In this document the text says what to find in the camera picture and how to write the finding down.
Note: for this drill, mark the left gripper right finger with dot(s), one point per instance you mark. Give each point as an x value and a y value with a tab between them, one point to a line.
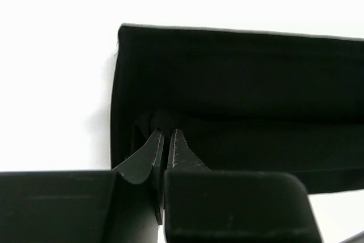
180	156

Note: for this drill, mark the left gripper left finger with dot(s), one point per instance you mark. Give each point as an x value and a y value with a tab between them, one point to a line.
147	163

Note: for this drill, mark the black skirt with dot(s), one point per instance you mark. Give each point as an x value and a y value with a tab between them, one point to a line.
244	100

